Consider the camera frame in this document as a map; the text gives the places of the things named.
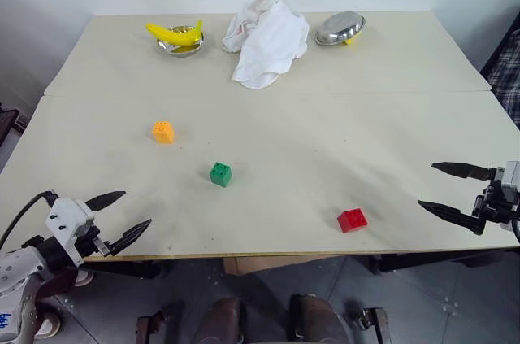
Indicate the dark metal bracket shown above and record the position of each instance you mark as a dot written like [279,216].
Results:
[158,323]
[367,321]

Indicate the black table frame bar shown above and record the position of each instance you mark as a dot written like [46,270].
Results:
[443,260]
[126,268]

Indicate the dark brown rounded shape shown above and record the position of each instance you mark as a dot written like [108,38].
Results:
[315,319]
[221,321]

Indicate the small yellow object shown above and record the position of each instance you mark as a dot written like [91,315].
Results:
[352,41]

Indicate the small steel bowl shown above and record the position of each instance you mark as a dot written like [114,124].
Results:
[180,50]

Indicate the dark red white shoe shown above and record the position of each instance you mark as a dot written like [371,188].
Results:
[77,277]
[48,323]

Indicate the crumpled white cloth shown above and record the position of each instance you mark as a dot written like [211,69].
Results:
[268,43]

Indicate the dark object beside table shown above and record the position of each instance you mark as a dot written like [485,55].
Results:
[10,122]

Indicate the overturned steel bowl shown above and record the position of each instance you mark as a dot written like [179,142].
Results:
[339,29]

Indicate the brown cardboard box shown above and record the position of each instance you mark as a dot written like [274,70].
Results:
[268,262]

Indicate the yellow toy block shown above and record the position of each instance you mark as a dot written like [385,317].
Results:
[164,133]

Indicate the red toy block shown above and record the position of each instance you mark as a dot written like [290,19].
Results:
[352,220]

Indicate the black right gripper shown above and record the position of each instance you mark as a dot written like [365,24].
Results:
[495,207]

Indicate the yellow banana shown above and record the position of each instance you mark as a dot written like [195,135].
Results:
[174,36]

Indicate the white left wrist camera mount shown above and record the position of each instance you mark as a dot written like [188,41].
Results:
[68,218]

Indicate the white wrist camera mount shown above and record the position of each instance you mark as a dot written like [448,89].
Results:
[68,218]
[510,176]

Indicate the plaid fabric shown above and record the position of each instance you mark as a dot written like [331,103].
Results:
[505,71]

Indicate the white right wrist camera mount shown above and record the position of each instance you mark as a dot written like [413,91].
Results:
[510,176]

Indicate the green toy block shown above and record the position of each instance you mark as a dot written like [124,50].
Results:
[220,174]

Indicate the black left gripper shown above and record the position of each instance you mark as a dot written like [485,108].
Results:
[86,241]

